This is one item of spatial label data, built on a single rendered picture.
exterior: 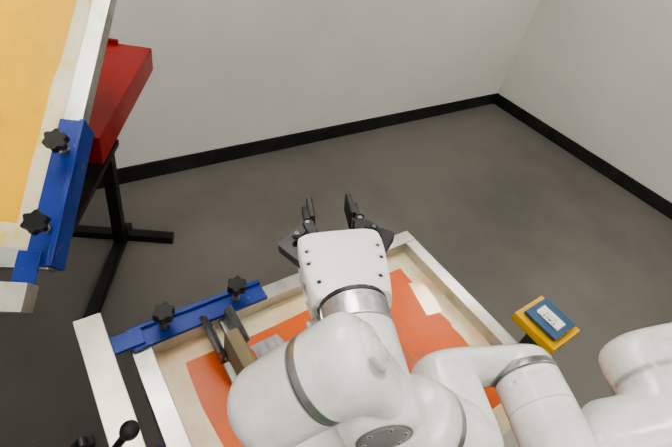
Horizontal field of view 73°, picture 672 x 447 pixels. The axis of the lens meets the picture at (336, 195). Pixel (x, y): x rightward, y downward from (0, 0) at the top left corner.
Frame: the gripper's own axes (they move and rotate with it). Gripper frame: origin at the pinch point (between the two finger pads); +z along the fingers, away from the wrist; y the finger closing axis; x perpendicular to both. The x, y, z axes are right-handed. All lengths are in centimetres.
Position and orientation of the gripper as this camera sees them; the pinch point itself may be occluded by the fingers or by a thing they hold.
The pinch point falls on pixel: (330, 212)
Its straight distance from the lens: 60.0
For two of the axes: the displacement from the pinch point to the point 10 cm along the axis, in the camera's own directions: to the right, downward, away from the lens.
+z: -1.7, -6.5, 7.4
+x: 0.4, -7.6, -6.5
